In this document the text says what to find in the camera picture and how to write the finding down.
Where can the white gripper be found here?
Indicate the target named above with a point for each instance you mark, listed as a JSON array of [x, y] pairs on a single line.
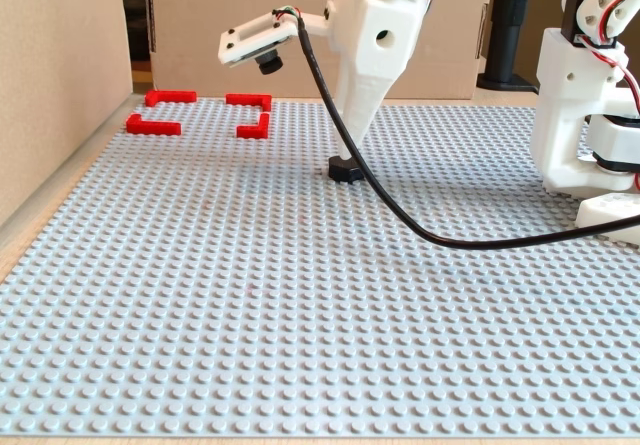
[[372, 40]]

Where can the black hexagonal Lego piece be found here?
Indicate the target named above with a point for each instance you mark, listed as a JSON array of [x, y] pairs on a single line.
[[345, 171]]

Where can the red L-shaped Lego brick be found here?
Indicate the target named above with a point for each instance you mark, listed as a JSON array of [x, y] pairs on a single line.
[[247, 98], [155, 128], [252, 131], [172, 96]]

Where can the black pole stand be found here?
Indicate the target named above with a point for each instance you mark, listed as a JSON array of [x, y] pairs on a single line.
[[510, 15]]

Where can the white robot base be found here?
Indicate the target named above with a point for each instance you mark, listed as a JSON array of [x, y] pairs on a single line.
[[607, 210]]

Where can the cardboard side panel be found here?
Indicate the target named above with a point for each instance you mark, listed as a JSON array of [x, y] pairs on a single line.
[[60, 65]]

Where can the grey Lego baseplate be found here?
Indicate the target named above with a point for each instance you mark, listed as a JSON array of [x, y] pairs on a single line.
[[250, 315]]

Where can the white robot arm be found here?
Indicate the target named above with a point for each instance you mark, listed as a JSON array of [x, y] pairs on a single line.
[[560, 115]]

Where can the wrist camera on white mount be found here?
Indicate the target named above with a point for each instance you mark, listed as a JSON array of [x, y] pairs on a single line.
[[255, 42]]

